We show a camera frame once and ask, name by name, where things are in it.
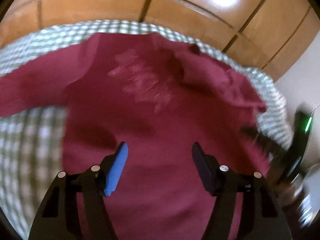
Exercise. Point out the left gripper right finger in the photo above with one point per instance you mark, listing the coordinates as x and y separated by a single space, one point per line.
245 206

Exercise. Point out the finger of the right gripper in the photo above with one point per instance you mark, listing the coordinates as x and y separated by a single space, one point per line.
268 145

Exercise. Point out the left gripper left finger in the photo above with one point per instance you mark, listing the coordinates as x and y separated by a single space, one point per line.
73 206

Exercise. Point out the dark red sweater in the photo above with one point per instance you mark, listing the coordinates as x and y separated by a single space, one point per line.
159 97

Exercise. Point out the green checkered bedspread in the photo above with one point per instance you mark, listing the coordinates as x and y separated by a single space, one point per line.
30 140

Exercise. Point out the wooden wardrobe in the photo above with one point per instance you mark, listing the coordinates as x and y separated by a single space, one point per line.
268 34

